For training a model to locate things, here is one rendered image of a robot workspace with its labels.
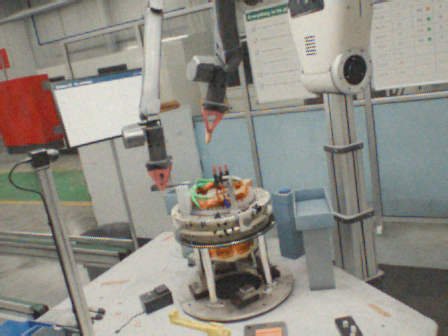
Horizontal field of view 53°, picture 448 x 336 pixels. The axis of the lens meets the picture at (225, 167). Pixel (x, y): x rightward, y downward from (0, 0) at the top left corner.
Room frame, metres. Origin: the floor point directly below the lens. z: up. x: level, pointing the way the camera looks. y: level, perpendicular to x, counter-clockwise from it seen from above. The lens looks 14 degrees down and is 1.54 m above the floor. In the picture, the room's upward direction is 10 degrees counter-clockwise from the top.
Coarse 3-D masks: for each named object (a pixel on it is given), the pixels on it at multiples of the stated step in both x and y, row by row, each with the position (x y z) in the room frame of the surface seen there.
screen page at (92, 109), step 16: (80, 80) 2.28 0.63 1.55; (96, 80) 2.32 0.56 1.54; (112, 80) 2.36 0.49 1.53; (128, 80) 2.41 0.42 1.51; (64, 96) 2.23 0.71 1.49; (80, 96) 2.26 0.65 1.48; (96, 96) 2.30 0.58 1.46; (112, 96) 2.34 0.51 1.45; (128, 96) 2.39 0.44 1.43; (64, 112) 2.21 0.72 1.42; (80, 112) 2.25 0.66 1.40; (96, 112) 2.28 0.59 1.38; (112, 112) 2.32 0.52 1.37; (128, 112) 2.37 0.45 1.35; (80, 128) 2.23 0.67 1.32; (96, 128) 2.26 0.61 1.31; (112, 128) 2.31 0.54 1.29
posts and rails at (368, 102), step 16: (96, 32) 4.57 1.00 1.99; (64, 48) 4.83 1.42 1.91; (240, 64) 3.79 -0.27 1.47; (240, 80) 3.80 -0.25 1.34; (368, 96) 3.27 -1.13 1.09; (400, 96) 3.16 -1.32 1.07; (416, 96) 3.10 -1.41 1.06; (432, 96) 3.05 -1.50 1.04; (256, 112) 3.75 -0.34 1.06; (272, 112) 3.68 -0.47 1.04; (288, 112) 3.60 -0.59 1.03; (368, 112) 3.28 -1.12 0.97; (368, 128) 3.28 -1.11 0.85; (256, 160) 3.78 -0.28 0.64; (256, 176) 3.80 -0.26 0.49
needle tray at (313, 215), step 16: (304, 192) 1.44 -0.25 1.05; (320, 192) 1.44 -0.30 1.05; (304, 208) 1.37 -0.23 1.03; (320, 208) 1.35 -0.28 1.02; (304, 224) 1.21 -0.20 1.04; (320, 224) 1.20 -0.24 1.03; (304, 240) 1.28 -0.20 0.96; (320, 240) 1.27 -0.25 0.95; (320, 256) 1.27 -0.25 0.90; (320, 272) 1.27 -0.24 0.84; (320, 288) 1.27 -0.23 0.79
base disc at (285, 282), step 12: (240, 264) 1.51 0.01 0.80; (276, 264) 1.46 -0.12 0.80; (192, 276) 1.48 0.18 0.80; (216, 276) 1.45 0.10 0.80; (288, 276) 1.36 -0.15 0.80; (180, 288) 1.41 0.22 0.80; (276, 288) 1.30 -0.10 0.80; (288, 288) 1.28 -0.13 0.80; (180, 300) 1.33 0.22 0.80; (192, 300) 1.31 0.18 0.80; (204, 300) 1.30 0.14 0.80; (228, 300) 1.27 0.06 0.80; (264, 300) 1.24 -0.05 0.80; (276, 300) 1.23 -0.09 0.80; (192, 312) 1.24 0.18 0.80; (204, 312) 1.23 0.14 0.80; (216, 312) 1.22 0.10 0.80; (228, 312) 1.21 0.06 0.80; (240, 312) 1.19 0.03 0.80; (252, 312) 1.18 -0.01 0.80
